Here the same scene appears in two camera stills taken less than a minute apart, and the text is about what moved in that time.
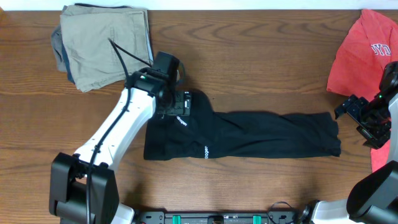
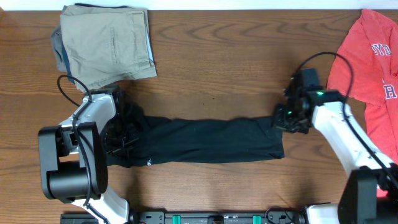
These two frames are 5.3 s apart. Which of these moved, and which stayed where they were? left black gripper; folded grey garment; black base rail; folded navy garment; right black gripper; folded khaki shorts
Moved: right black gripper; left black gripper
Stayed: black base rail; folded khaki shorts; folded navy garment; folded grey garment
